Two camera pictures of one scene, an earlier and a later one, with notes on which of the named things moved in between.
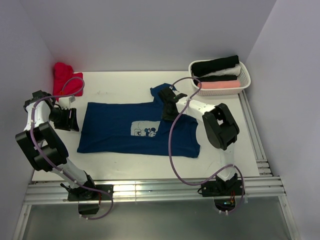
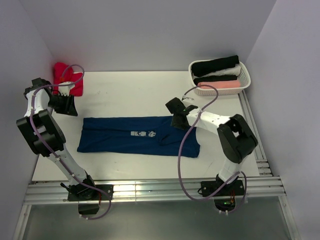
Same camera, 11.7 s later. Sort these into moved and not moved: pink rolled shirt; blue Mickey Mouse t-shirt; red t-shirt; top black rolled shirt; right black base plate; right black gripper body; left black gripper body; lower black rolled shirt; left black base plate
Moved: right black gripper body; blue Mickey Mouse t-shirt; left black gripper body
Not moved: pink rolled shirt; top black rolled shirt; red t-shirt; right black base plate; lower black rolled shirt; left black base plate
